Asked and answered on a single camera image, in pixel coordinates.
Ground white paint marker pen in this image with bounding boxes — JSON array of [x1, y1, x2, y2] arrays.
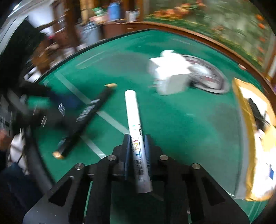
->
[[124, 90, 152, 194]]

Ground black gold lipstick tube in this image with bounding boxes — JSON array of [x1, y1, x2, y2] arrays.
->
[[52, 83, 117, 159]]

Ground small white box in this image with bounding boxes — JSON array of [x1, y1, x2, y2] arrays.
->
[[148, 57, 191, 95]]

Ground mahjong table centre dice panel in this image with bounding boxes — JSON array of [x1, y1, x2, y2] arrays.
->
[[181, 55, 230, 94]]

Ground grey trash bin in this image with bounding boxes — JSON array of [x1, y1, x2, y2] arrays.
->
[[82, 22, 101, 46]]

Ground blue thermos jug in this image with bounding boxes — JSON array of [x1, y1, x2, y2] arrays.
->
[[108, 2, 121, 21]]

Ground flower mural glass panel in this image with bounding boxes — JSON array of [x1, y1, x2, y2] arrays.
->
[[144, 1, 275, 72]]

